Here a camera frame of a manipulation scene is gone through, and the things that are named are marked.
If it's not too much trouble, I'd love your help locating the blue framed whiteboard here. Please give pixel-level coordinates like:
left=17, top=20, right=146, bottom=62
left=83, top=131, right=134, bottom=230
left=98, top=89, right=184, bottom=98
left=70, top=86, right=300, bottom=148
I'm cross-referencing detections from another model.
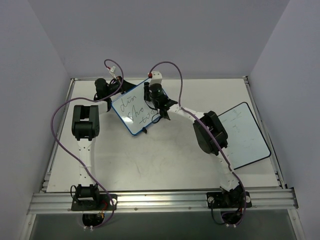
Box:
left=111, top=79, right=160, bottom=136

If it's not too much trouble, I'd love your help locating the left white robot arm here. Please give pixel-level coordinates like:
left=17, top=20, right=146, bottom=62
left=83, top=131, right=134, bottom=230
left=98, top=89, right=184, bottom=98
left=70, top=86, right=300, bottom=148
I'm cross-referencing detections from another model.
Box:
left=71, top=76, right=136, bottom=210

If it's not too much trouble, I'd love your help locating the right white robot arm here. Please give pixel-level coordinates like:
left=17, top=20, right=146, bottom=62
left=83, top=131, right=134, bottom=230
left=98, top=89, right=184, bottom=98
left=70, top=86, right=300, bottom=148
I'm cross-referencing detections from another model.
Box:
left=143, top=82, right=246, bottom=207

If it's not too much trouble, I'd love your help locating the black framed whiteboard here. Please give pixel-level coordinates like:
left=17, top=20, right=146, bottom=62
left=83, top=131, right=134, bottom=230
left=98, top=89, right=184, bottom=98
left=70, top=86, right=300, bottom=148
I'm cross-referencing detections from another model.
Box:
left=218, top=102, right=271, bottom=170

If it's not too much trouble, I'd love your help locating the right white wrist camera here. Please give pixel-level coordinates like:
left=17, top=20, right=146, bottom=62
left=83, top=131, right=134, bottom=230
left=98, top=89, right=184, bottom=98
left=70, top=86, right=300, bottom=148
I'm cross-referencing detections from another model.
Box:
left=148, top=71, right=163, bottom=85

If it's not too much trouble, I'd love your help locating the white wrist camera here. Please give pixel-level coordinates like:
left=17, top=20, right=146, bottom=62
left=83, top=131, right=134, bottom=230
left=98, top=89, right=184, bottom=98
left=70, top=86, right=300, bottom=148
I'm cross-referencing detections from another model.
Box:
left=148, top=71, right=163, bottom=85
left=107, top=66, right=117, bottom=79

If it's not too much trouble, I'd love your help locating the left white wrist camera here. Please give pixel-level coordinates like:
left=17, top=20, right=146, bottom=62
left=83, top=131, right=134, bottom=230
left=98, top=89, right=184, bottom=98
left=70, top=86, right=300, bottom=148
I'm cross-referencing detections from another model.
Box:
left=107, top=66, right=117, bottom=79

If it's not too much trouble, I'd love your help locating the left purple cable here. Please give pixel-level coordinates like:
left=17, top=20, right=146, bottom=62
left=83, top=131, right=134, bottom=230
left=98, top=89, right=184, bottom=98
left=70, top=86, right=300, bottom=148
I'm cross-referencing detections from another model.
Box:
left=50, top=58, right=125, bottom=230

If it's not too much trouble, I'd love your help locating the purple cable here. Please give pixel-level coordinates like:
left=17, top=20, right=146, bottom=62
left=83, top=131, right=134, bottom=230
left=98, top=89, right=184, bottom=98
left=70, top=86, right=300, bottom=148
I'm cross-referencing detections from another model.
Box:
left=50, top=58, right=125, bottom=230
left=148, top=60, right=248, bottom=226

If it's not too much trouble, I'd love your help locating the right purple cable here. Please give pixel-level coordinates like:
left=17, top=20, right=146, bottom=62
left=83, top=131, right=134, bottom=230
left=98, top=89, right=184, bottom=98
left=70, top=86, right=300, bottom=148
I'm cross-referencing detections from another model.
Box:
left=148, top=60, right=248, bottom=226

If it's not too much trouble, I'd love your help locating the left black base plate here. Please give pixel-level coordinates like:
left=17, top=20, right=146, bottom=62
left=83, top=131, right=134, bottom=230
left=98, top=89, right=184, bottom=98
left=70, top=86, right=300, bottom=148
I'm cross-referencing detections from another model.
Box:
left=71, top=193, right=118, bottom=212

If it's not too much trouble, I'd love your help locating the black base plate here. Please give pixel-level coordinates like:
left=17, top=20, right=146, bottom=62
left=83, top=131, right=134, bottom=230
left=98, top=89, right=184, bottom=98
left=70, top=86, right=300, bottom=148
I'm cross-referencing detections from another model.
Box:
left=71, top=193, right=118, bottom=212
left=206, top=191, right=253, bottom=209

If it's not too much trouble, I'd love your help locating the aluminium mounting rail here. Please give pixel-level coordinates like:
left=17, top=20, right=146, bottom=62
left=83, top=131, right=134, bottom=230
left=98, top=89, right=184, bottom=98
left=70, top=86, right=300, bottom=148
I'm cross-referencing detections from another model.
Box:
left=27, top=187, right=298, bottom=215

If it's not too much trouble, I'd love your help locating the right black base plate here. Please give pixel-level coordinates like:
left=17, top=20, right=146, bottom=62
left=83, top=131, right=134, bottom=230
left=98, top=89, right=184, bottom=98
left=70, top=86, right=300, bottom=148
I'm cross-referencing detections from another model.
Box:
left=206, top=191, right=253, bottom=209

